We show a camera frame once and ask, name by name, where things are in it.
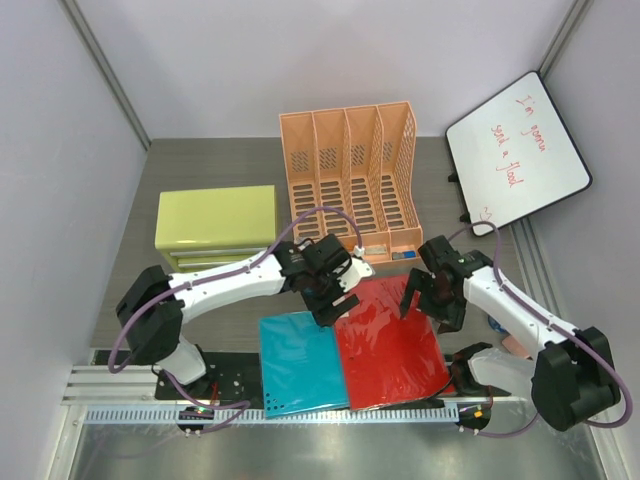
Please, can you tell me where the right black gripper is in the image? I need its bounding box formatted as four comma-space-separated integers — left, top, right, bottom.
399, 267, 467, 334

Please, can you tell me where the blue and grey marker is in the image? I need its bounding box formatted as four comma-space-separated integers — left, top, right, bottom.
392, 251, 416, 260

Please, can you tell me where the teal A4 folder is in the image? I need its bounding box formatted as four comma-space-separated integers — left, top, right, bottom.
259, 312, 349, 419

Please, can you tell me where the red A4 folder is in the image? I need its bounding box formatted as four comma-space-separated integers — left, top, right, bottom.
334, 275, 454, 410

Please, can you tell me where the small white eraser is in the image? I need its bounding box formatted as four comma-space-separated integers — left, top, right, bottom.
365, 245, 387, 255

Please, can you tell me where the orange plastic file organizer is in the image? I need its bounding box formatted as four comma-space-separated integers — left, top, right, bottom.
279, 102, 423, 270

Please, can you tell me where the green metal drawer cabinet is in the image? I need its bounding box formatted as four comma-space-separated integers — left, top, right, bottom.
155, 185, 279, 272

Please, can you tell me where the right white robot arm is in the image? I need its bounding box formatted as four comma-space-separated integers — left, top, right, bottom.
400, 236, 633, 432

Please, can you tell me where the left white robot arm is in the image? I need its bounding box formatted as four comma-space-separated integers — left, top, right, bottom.
108, 234, 373, 399

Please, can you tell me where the blue patterned tape roll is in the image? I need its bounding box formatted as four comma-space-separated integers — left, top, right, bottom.
488, 316, 507, 334

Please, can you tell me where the pink cube block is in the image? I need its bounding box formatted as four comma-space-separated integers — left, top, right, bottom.
502, 335, 530, 359

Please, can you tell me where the small whiteboard with writing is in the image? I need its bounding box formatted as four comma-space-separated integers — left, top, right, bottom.
445, 71, 593, 237

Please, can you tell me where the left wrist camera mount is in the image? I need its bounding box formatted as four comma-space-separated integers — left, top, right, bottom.
338, 245, 375, 292

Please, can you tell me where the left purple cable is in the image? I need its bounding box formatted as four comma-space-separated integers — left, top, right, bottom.
107, 205, 364, 435

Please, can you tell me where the purple cable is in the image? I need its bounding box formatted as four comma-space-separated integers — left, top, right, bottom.
107, 205, 364, 435
447, 222, 631, 439

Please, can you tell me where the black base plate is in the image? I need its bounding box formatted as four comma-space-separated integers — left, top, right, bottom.
92, 349, 512, 401

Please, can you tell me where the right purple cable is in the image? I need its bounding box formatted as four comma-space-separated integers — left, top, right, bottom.
447, 222, 631, 439

